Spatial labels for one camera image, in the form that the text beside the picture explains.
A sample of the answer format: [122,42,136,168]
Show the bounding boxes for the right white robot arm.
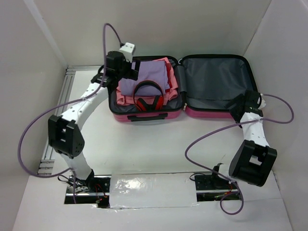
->
[210,90,277,189]

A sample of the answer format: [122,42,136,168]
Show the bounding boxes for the white glossy cover sheet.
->
[109,173,198,209]

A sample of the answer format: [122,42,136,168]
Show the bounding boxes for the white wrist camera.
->
[258,94,266,110]
[119,42,136,63]

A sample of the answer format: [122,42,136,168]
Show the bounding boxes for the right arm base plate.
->
[194,175,237,191]

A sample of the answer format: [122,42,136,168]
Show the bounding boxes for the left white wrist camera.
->
[119,42,136,63]

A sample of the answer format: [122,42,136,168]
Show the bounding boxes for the red and black headphones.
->
[132,80,164,112]

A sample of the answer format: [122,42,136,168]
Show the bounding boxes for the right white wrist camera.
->
[258,94,266,110]

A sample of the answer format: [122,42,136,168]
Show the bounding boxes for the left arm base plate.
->
[75,176,111,196]

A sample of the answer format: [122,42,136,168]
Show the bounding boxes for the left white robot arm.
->
[48,50,139,192]

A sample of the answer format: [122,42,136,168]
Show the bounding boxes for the red cartoon print garment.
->
[166,68,177,92]

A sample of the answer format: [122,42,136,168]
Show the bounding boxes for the pink hard-shell suitcase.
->
[108,54,257,122]

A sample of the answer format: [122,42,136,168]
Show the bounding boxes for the pink sweater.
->
[116,57,178,106]

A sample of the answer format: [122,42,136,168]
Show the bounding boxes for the purple garment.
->
[118,60,170,96]

